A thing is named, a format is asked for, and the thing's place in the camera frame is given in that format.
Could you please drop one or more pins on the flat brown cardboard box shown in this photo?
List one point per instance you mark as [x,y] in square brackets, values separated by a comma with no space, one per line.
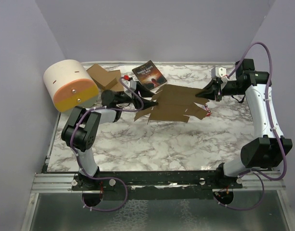
[118,87]

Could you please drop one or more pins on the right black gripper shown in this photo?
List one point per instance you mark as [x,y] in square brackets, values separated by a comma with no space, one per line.
[210,90]

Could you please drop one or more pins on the folded brown cardboard box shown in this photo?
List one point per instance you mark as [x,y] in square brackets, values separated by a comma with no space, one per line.
[101,77]

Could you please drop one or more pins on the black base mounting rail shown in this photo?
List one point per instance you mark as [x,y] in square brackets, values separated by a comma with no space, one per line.
[154,185]

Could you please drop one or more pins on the cream orange cylindrical drawer unit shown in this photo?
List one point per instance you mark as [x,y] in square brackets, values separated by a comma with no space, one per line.
[69,85]

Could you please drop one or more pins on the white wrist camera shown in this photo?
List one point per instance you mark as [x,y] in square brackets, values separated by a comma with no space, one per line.
[129,85]
[219,72]

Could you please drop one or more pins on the red toy ambulance car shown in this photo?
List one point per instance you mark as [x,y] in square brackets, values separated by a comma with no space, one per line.
[208,110]

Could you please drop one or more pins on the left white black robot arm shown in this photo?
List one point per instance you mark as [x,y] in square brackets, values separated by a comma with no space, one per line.
[81,128]

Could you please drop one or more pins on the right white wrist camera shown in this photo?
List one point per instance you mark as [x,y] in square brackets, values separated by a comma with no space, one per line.
[219,72]

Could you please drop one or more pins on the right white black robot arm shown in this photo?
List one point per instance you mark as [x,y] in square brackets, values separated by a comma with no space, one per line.
[269,146]

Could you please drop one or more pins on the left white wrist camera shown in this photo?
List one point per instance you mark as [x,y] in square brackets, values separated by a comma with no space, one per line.
[129,85]

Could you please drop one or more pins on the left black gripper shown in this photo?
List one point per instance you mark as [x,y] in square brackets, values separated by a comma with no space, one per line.
[139,105]

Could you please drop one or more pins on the dark paperback book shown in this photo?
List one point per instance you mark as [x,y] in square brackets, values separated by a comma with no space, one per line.
[149,75]

